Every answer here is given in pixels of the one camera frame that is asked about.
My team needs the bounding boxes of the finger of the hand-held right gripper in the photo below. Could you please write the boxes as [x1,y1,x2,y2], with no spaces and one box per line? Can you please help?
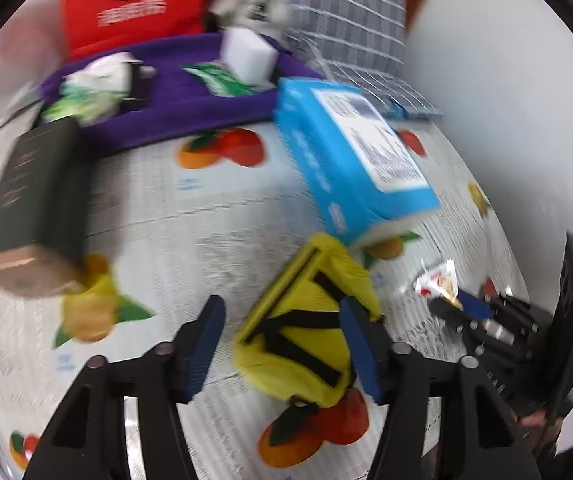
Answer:
[429,298,473,335]
[454,291,496,322]

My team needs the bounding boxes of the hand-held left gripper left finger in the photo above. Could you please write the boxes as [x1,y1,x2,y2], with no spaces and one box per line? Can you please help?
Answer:
[21,295,228,480]

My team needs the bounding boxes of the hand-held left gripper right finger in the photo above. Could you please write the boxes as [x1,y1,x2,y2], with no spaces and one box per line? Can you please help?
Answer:
[339,297,542,480]

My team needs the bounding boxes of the small red white sachet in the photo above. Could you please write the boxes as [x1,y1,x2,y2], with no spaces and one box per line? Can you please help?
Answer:
[413,259,460,306]

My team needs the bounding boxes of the yellow bag with black straps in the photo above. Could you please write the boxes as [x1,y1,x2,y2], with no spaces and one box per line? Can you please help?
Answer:
[234,232,383,408]

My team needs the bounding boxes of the green plastic packet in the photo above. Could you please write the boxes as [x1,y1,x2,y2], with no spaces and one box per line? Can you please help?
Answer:
[181,62,258,99]

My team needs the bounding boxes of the green wet wipes pack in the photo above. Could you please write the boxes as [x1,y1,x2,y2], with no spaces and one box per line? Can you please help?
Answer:
[41,87,118,124]

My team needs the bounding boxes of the white foam block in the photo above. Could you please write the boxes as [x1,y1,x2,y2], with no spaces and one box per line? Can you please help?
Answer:
[220,27,280,86]

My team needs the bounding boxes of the fruit printed bed sheet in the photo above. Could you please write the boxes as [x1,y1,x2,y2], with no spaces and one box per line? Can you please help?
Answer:
[0,110,535,480]

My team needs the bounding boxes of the blue cardboard box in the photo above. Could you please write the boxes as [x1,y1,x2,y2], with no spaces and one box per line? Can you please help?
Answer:
[274,77,441,249]

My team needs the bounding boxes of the dark green box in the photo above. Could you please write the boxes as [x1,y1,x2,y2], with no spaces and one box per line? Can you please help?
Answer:
[0,117,95,302]

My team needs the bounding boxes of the purple tray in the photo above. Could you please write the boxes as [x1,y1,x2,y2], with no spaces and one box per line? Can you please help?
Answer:
[40,34,325,152]

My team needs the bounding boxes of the black slim object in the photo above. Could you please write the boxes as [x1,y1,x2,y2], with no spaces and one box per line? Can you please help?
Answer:
[126,60,158,112]

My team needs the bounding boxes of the crumpled white tissue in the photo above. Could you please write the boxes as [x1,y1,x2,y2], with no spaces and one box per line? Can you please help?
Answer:
[63,52,135,90]

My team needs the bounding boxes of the grey checked pillow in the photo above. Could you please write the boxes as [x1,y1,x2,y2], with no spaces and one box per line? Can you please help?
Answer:
[285,0,443,122]

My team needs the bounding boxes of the red paper bag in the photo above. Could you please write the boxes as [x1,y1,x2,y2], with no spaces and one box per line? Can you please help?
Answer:
[59,0,213,62]

